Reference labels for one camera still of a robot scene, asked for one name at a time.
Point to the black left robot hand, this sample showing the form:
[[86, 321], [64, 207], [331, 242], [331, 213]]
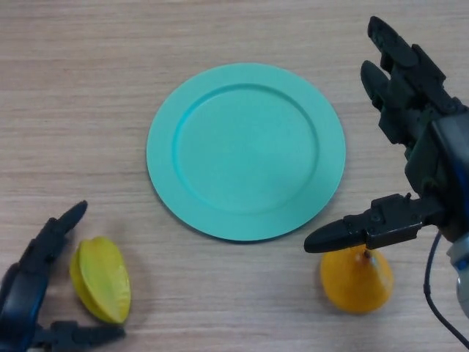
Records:
[[22, 286]]

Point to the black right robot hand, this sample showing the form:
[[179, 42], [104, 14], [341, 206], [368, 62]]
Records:
[[436, 146]]

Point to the yellow starfruit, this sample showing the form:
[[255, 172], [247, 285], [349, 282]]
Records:
[[104, 282]]

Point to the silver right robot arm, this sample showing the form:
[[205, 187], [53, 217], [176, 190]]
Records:
[[462, 275]]

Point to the green round plate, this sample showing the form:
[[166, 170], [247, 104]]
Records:
[[245, 154]]

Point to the orange pear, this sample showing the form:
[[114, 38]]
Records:
[[355, 286]]

